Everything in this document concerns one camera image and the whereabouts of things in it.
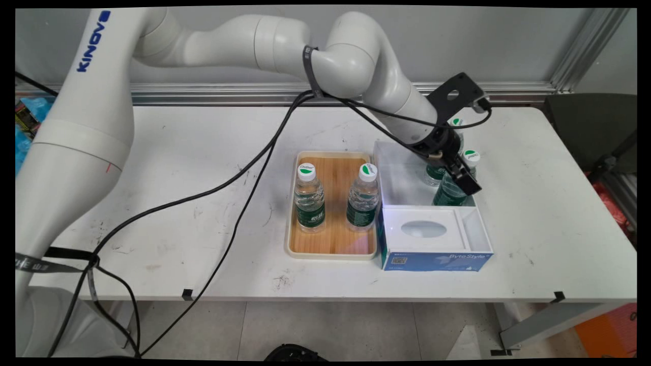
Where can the blue plastic bag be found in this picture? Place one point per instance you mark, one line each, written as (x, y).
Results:
(23, 147)

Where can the slanted aluminium frame post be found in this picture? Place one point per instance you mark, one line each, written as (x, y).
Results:
(590, 48)

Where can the red patterned bag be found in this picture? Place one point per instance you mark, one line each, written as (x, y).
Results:
(613, 203)

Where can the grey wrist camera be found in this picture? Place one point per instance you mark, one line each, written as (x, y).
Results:
(482, 104)

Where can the white table leg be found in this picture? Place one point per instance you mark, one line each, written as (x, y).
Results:
(554, 320)

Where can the water bottle green label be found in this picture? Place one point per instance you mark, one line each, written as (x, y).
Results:
(362, 201)
(309, 203)
(445, 195)
(433, 175)

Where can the white ByteDance cardboard box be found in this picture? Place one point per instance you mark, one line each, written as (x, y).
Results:
(432, 254)

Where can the orange box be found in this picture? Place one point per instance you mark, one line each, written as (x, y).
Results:
(610, 335)

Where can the wooden tray cream rim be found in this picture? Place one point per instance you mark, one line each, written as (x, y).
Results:
(335, 193)

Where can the black round object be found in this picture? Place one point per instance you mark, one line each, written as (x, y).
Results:
(295, 353)

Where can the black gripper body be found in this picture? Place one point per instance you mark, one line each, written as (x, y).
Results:
(438, 142)

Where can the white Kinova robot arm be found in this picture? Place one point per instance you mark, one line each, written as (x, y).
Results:
(81, 127)

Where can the horizontal aluminium frame rail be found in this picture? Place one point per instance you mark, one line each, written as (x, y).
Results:
(229, 94)

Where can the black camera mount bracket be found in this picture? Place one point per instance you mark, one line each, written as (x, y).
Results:
(469, 86)

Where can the black tape piece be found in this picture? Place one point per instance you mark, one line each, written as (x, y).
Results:
(559, 297)
(187, 294)

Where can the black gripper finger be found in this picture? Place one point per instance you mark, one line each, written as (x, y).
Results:
(447, 162)
(467, 179)

